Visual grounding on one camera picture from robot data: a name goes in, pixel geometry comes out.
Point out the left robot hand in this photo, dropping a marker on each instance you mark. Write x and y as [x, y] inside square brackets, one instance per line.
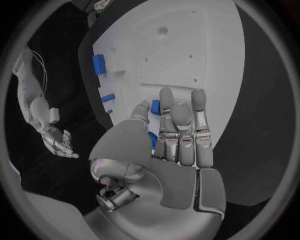
[150, 187]

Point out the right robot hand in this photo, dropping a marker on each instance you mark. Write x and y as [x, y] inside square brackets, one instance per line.
[59, 140]

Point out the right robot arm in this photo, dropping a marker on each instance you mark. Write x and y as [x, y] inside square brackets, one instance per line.
[25, 84]

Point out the blue tiny peg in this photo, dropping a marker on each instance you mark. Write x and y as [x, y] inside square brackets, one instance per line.
[109, 111]

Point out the blue long block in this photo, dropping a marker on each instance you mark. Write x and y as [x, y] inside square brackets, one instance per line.
[153, 139]

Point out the white task board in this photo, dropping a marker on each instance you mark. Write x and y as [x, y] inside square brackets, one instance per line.
[175, 46]

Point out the blue short peg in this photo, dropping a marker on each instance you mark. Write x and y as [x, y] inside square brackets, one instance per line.
[156, 106]

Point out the blue plug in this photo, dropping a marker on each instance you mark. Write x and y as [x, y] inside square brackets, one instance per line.
[107, 97]

